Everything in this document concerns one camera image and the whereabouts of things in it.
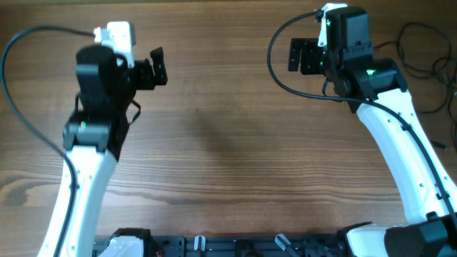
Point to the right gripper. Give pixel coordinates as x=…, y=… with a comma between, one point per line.
x=307, y=56

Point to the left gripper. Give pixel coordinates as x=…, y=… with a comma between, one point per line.
x=143, y=68

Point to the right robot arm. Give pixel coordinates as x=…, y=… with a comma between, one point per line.
x=377, y=93

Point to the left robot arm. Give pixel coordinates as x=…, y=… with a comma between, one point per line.
x=93, y=138

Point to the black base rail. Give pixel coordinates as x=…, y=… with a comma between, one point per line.
x=319, y=245

